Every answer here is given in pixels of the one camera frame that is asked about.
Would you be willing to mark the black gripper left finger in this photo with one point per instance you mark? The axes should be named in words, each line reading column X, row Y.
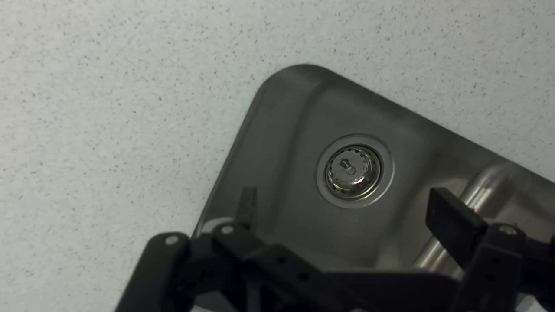
column 232, row 271

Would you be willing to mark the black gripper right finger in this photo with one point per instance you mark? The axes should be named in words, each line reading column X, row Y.
column 497, row 271

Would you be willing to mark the stainless steel sink basin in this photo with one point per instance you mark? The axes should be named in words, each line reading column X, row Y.
column 289, row 149

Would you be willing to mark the metal sink drain strainer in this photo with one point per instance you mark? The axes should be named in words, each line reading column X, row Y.
column 355, row 170

